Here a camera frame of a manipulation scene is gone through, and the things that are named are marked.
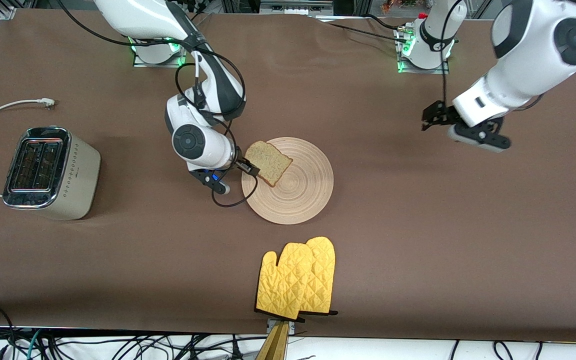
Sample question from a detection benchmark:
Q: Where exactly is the brown table cover sheet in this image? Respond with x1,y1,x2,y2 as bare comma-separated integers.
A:
0,7,576,343

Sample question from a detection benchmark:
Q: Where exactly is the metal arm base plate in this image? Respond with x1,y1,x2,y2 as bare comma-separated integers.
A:
397,27,450,75
133,47,189,68

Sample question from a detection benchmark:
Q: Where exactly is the slice of brown bread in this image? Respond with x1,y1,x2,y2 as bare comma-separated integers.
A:
244,141,294,188

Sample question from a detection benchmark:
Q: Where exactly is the wooden stand with bracket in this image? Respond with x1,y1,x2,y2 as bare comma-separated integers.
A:
255,318,296,360

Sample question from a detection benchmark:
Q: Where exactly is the yellow quilted oven mitt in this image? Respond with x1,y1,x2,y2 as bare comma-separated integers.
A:
255,242,315,321
298,236,339,317

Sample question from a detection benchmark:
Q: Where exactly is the round wooden plate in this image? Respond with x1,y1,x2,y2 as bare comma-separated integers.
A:
241,137,334,225

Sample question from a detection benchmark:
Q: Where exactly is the grey metal box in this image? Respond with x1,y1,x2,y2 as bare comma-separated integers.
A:
259,0,334,16

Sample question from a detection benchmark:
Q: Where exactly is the thin black base cable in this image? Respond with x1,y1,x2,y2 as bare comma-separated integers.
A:
328,14,409,43

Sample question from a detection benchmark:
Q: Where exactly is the white toaster power cable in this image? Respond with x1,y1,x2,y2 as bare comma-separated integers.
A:
0,98,56,198

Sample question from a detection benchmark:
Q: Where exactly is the cream and chrome toaster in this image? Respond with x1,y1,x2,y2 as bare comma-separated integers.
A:
2,126,102,221

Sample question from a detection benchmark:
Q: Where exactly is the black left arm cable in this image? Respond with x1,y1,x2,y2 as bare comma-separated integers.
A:
440,0,465,110

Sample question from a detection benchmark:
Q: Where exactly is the teal cable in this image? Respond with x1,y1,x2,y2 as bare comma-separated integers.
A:
24,329,44,360

